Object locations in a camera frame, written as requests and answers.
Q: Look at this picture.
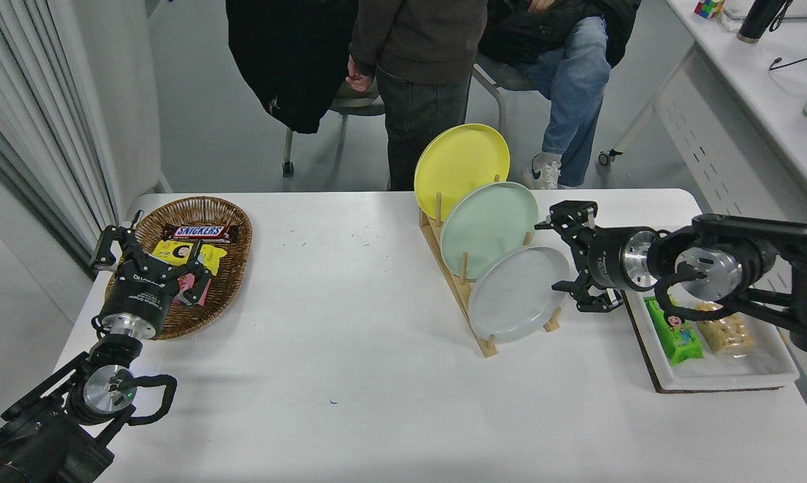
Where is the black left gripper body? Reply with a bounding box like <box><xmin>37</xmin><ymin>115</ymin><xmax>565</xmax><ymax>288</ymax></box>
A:
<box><xmin>99</xmin><ymin>265</ymin><xmax>180</xmax><ymax>329</ymax></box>

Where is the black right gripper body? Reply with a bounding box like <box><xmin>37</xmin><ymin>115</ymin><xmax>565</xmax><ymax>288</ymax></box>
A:
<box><xmin>578</xmin><ymin>227</ymin><xmax>629</xmax><ymax>290</ymax></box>

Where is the grey plate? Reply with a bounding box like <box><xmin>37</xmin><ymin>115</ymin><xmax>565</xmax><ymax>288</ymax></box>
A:
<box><xmin>468</xmin><ymin>246</ymin><xmax>571</xmax><ymax>344</ymax></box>

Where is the mint green plate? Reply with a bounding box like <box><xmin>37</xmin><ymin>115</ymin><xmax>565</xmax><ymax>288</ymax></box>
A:
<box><xmin>440</xmin><ymin>181</ymin><xmax>539</xmax><ymax>281</ymax></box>

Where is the wooden plate rack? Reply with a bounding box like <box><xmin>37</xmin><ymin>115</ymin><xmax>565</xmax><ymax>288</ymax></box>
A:
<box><xmin>419</xmin><ymin>174</ymin><xmax>561</xmax><ymax>358</ymax></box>

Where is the yellow plate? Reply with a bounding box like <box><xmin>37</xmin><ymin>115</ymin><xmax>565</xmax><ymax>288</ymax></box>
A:
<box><xmin>414</xmin><ymin>123</ymin><xmax>511</xmax><ymax>222</ymax></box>

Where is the standing person's hand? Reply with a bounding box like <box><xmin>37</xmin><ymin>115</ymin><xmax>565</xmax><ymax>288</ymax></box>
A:
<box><xmin>345</xmin><ymin>55</ymin><xmax>376</xmax><ymax>93</ymax></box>

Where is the pink snack packet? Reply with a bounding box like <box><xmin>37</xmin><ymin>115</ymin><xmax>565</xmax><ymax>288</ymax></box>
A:
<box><xmin>172</xmin><ymin>268</ymin><xmax>213</xmax><ymax>308</ymax></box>

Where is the brown wicker basket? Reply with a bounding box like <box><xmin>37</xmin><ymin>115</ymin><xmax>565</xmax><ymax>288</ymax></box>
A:
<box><xmin>105</xmin><ymin>196</ymin><xmax>253</xmax><ymax>341</ymax></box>

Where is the yellow snack packet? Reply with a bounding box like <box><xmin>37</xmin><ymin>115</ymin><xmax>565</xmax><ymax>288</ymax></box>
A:
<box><xmin>150</xmin><ymin>239</ymin><xmax>228</xmax><ymax>277</ymax></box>

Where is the Snickers chocolate bar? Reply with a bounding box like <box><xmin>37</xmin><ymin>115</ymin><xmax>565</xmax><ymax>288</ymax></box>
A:
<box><xmin>160</xmin><ymin>223</ymin><xmax>239</xmax><ymax>244</ymax></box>

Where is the green snack packet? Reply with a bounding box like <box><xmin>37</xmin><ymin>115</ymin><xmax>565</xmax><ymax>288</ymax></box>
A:
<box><xmin>645</xmin><ymin>295</ymin><xmax>704</xmax><ymax>366</ymax></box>

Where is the seated person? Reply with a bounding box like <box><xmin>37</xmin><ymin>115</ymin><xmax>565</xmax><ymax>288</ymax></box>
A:
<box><xmin>477</xmin><ymin>0</ymin><xmax>642</xmax><ymax>190</ymax></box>

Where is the clear bag of puffed snacks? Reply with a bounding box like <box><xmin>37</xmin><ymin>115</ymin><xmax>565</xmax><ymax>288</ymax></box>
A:
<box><xmin>695</xmin><ymin>302</ymin><xmax>756</xmax><ymax>356</ymax></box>

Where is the grey chair with person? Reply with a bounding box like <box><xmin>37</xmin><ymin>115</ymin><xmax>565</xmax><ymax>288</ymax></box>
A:
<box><xmin>472</xmin><ymin>55</ymin><xmax>538</xmax><ymax>135</ymax></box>

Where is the white rectangular tray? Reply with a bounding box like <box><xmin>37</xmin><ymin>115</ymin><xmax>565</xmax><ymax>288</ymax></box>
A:
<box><xmin>621</xmin><ymin>288</ymin><xmax>800</xmax><ymax>392</ymax></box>

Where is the white curtain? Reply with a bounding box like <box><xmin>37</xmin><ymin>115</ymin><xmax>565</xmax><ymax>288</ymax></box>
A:
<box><xmin>0</xmin><ymin>0</ymin><xmax>122</xmax><ymax>276</ymax></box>

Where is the standing person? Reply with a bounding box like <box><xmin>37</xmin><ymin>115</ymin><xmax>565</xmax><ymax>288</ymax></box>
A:
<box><xmin>347</xmin><ymin>0</ymin><xmax>490</xmax><ymax>192</ymax></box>

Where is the grey chair with jacket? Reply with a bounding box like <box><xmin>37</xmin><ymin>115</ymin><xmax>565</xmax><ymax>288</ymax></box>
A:
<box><xmin>281</xmin><ymin>80</ymin><xmax>387</xmax><ymax>178</ymax></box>

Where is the black jacket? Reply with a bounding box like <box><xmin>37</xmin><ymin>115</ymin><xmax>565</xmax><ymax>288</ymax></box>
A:
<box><xmin>225</xmin><ymin>0</ymin><xmax>360</xmax><ymax>135</ymax></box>

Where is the white side desk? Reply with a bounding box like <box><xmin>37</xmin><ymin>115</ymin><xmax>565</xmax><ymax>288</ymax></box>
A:
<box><xmin>598</xmin><ymin>0</ymin><xmax>807</xmax><ymax>443</ymax></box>

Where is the black thermos bottle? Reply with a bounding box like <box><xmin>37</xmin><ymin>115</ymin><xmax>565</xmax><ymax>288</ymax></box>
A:
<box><xmin>736</xmin><ymin>0</ymin><xmax>790</xmax><ymax>44</ymax></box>

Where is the white flat device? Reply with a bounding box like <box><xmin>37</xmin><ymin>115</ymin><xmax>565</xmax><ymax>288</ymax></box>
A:
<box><xmin>720</xmin><ymin>0</ymin><xmax>807</xmax><ymax>21</ymax></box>

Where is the black cable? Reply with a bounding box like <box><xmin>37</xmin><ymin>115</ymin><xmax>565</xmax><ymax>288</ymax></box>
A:
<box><xmin>768</xmin><ymin>56</ymin><xmax>807</xmax><ymax>78</ymax></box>

